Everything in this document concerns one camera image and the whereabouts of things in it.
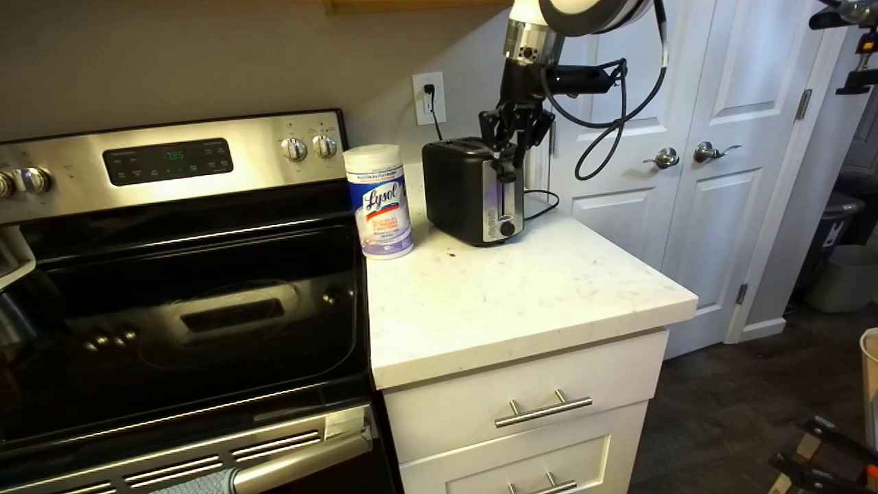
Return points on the stainless steel black oven range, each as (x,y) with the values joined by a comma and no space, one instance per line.
(181,302)

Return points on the black and wood stand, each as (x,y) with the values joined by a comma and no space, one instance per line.
(812,455)

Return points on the grey striped towel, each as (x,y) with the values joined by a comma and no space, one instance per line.
(195,484)

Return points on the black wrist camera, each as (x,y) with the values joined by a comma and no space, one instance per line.
(586,81)

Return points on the silver round door knob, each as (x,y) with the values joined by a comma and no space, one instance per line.
(666,157)

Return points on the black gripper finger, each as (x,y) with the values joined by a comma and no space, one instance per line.
(526,137)
(493,127)

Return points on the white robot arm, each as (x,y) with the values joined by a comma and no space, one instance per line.
(586,12)

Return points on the beige bucket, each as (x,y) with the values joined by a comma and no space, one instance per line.
(870,374)

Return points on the Lysol wipes canister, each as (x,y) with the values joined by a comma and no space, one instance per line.
(380,207)

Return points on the white wall outlet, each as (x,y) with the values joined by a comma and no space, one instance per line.
(430,114)

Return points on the silver stove knob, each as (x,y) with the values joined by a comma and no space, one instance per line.
(3,185)
(37,178)
(325,142)
(295,148)

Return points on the white panel door, round knob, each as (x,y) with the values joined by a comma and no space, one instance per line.
(631,219)

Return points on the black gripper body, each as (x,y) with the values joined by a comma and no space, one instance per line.
(523,86)

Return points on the white drawer cabinet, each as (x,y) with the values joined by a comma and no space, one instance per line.
(549,366)

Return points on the grey trash bin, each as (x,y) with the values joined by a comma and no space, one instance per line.
(840,277)

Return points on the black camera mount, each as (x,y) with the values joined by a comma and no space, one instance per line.
(859,72)

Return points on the black and silver toaster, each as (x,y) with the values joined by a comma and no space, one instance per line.
(456,186)

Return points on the silver door hinge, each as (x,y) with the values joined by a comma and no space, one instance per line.
(801,103)
(742,292)

